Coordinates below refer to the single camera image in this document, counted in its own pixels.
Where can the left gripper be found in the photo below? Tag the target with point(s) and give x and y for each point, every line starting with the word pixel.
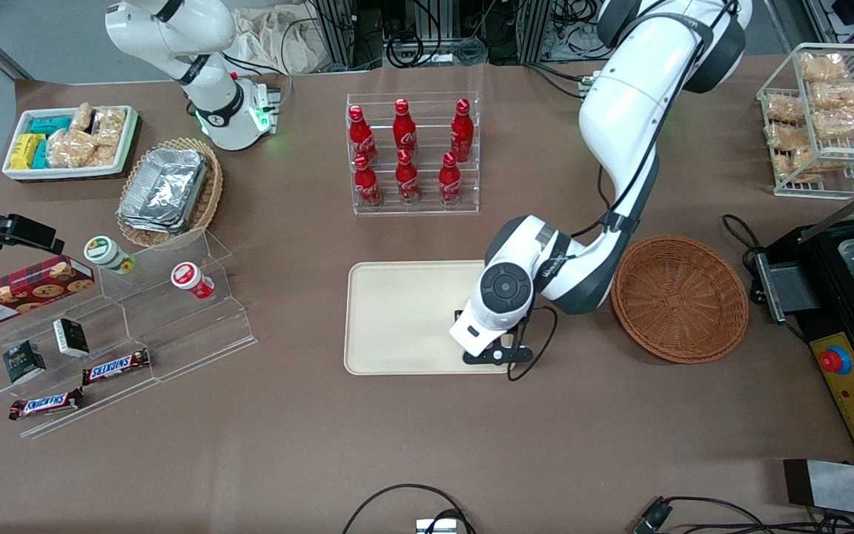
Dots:
pixel 457 314

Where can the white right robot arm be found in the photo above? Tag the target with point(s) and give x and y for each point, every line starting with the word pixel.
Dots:
pixel 204 81

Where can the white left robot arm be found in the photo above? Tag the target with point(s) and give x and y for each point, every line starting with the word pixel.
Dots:
pixel 634 96

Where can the white rectangular snack tray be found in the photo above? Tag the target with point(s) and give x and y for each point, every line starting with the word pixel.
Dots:
pixel 64 173

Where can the beige plastic tray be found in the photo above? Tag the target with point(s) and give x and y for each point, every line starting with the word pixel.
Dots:
pixel 405 319

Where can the light wicker basket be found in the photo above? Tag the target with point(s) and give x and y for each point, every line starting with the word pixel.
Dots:
pixel 212 193

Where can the brown wicker basket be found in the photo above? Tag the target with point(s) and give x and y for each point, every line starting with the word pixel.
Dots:
pixel 683 297

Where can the red tartan cookie box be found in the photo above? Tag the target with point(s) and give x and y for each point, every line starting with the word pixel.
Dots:
pixel 19 293

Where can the green lid cup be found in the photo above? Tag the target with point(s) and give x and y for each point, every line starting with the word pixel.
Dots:
pixel 104 251

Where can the teal snack pack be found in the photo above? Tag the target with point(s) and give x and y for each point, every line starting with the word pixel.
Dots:
pixel 50 124
pixel 41 156

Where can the yellow snack pack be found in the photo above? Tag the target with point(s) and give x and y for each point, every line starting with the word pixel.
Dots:
pixel 25 150

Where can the clear bag of crackers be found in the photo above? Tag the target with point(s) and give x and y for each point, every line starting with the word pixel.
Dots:
pixel 110 126
pixel 107 156
pixel 70 148
pixel 82 117

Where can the small black box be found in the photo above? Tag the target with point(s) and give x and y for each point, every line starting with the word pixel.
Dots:
pixel 24 362
pixel 71 337

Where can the stack of foil containers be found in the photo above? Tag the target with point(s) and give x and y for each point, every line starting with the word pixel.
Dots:
pixel 164 189

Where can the Snickers chocolate bar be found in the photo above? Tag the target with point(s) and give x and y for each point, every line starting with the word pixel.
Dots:
pixel 116 367
pixel 45 404

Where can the red lid cup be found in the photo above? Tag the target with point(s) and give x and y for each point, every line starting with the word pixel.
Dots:
pixel 188 277

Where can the clear acrylic bottle rack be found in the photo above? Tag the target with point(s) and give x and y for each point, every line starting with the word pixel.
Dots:
pixel 427 211

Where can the red cola bottle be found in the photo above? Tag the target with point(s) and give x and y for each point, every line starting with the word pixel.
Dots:
pixel 450 182
pixel 408 182
pixel 362 137
pixel 462 133
pixel 368 185
pixel 405 130

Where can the small silver device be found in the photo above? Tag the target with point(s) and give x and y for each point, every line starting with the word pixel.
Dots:
pixel 436 526

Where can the clear acrylic stepped display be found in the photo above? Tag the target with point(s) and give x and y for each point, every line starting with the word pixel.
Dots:
pixel 190 326

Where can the beige crumpled paper bag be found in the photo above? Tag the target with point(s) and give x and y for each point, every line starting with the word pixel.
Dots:
pixel 271 41

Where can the black machine with yellow panel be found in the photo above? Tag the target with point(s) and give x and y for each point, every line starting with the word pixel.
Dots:
pixel 820 319

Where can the red emergency stop button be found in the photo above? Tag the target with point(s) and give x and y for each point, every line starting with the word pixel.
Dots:
pixel 836 361

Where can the clear bag of biscuits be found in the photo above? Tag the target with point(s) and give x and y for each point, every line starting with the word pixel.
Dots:
pixel 790 165
pixel 838 93
pixel 842 124
pixel 821 68
pixel 784 109
pixel 786 137

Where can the grey sheet with black edge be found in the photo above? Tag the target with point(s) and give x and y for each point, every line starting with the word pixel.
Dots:
pixel 842 486

